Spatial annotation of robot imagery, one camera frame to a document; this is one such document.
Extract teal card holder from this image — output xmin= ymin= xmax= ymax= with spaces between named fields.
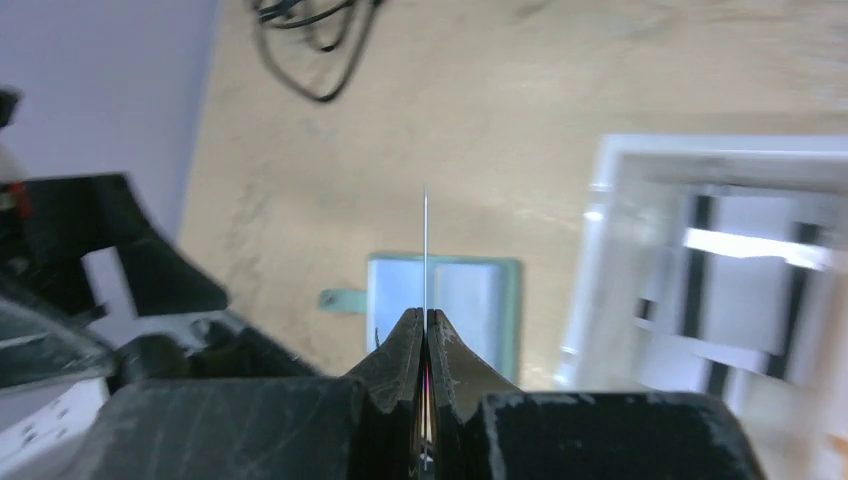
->
xmin=318 ymin=252 xmax=522 ymax=380

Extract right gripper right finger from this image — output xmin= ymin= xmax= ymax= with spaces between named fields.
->
xmin=427 ymin=310 xmax=765 ymax=479

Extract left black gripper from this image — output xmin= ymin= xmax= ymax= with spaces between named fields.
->
xmin=1 ymin=150 xmax=316 ymax=391

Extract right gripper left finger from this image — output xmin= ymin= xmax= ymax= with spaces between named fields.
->
xmin=64 ymin=309 xmax=424 ymax=479

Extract cards in white bin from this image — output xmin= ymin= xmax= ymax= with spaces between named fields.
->
xmin=635 ymin=187 xmax=835 ymax=404

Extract black coiled USB cable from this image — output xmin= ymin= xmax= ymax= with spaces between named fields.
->
xmin=248 ymin=0 xmax=389 ymax=105

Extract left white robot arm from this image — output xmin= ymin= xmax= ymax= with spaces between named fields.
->
xmin=1 ymin=149 xmax=315 ymax=479

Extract grey card black stripe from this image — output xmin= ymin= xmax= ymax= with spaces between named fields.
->
xmin=422 ymin=185 xmax=430 ymax=335

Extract white plastic bin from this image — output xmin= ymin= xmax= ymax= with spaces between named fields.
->
xmin=554 ymin=134 xmax=847 ymax=479

